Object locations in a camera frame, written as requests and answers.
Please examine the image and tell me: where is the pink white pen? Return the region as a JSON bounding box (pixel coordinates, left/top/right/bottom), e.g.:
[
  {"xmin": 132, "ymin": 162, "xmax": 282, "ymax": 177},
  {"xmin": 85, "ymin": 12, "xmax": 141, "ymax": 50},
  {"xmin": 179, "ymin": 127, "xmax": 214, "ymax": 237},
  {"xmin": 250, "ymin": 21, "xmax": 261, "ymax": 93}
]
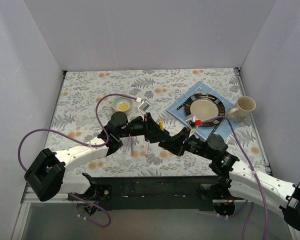
[{"xmin": 145, "ymin": 141, "xmax": 150, "ymax": 157}]

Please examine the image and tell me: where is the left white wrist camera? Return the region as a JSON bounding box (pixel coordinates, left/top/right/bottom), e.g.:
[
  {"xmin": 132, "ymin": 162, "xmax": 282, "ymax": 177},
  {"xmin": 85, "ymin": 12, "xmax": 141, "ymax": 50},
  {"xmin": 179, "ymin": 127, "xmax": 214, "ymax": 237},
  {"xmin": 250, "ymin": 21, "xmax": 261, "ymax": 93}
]
[{"xmin": 135, "ymin": 97, "xmax": 151, "ymax": 118}]

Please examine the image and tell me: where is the patterned glass bowl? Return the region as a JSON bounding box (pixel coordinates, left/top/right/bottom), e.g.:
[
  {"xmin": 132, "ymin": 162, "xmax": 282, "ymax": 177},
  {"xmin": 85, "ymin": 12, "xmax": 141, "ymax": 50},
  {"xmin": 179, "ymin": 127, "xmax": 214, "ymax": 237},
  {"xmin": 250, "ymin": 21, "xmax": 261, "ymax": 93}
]
[{"xmin": 111, "ymin": 96, "xmax": 133, "ymax": 112}]

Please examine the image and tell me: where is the blue checked cloth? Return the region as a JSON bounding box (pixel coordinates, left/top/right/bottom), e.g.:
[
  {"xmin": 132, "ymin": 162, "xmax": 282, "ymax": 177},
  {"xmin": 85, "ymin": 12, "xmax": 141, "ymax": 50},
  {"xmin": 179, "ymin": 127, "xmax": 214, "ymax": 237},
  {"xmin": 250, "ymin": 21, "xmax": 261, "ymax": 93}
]
[{"xmin": 166, "ymin": 81, "xmax": 238, "ymax": 140}]

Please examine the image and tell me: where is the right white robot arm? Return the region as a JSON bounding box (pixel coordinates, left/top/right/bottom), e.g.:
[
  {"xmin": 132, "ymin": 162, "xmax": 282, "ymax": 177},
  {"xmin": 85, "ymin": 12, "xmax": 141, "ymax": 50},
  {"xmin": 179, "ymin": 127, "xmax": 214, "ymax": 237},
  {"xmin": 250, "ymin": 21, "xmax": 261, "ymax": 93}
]
[{"xmin": 158, "ymin": 127, "xmax": 300, "ymax": 231}]

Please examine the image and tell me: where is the yellow pen cap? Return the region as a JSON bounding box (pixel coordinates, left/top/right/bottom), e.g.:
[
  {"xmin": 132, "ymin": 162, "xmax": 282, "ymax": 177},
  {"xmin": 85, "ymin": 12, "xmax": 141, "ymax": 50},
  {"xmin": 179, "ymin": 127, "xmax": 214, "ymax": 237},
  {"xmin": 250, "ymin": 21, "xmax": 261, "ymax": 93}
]
[{"xmin": 159, "ymin": 120, "xmax": 164, "ymax": 130}]

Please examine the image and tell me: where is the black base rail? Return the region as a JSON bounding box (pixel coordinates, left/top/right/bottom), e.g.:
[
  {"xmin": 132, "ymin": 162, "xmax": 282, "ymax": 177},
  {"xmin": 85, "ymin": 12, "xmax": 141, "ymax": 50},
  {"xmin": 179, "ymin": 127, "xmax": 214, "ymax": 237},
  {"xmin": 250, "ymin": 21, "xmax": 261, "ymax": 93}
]
[{"xmin": 67, "ymin": 176, "xmax": 245, "ymax": 215}]

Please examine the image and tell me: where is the floral table mat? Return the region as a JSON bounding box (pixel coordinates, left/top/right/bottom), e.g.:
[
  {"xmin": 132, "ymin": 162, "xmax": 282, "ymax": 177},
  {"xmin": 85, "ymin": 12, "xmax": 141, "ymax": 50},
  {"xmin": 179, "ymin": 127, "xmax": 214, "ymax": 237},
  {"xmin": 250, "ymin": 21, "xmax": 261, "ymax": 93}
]
[{"xmin": 37, "ymin": 67, "xmax": 268, "ymax": 178}]

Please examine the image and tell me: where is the purple pen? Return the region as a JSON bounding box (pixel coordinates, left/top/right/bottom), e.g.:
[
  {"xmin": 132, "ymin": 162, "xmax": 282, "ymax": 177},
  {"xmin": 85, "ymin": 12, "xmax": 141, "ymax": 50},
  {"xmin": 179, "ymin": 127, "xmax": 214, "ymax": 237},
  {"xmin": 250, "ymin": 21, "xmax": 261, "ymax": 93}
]
[{"xmin": 130, "ymin": 136, "xmax": 135, "ymax": 157}]

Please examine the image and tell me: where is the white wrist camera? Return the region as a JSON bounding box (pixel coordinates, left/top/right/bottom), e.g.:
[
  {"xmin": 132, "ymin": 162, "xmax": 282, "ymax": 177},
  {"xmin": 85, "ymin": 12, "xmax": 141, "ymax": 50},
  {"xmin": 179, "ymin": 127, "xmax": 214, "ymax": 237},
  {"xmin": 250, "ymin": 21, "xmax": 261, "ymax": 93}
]
[
  {"xmin": 185, "ymin": 114, "xmax": 202, "ymax": 136},
  {"xmin": 135, "ymin": 97, "xmax": 151, "ymax": 118}
]

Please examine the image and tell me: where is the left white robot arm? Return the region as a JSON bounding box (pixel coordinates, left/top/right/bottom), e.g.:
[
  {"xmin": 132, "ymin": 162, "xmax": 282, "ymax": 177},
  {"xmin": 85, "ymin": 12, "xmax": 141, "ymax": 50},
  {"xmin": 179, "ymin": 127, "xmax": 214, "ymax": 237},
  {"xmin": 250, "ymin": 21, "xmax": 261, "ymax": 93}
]
[{"xmin": 24, "ymin": 112, "xmax": 171, "ymax": 202}]

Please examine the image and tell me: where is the dark striped plate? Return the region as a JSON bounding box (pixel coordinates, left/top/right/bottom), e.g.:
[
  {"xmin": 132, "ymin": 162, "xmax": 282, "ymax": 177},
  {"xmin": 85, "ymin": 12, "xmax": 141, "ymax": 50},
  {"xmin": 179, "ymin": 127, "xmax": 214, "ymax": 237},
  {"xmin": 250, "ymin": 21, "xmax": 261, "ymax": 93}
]
[{"xmin": 184, "ymin": 93, "xmax": 226, "ymax": 128}]

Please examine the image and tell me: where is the cream ceramic mug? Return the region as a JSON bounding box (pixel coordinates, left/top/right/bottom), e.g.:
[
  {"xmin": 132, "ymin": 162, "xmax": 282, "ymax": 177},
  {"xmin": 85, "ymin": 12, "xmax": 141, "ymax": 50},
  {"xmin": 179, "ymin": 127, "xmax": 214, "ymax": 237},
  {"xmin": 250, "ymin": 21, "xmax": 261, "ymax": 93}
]
[{"xmin": 227, "ymin": 95, "xmax": 256, "ymax": 123}]

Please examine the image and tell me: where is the grey highlighter pen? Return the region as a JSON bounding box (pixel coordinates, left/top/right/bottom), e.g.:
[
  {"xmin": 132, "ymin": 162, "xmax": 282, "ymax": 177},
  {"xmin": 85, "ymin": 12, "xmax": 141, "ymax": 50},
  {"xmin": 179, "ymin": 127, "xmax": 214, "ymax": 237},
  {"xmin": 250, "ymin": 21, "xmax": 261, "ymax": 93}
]
[{"xmin": 122, "ymin": 137, "xmax": 130, "ymax": 153}]

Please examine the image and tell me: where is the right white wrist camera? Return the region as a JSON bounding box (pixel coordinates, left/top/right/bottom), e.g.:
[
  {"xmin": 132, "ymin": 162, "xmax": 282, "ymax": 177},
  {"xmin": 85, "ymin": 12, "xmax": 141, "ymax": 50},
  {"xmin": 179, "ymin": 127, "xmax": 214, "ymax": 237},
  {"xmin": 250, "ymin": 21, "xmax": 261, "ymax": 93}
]
[{"xmin": 185, "ymin": 114, "xmax": 202, "ymax": 136}]

